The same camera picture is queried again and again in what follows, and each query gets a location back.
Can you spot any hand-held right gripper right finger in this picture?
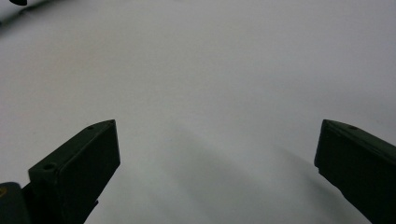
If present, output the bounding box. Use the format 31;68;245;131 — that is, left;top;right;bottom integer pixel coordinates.
314;119;396;224

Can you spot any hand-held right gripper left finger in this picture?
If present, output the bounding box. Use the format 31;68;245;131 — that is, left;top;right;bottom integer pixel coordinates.
21;119;121;224

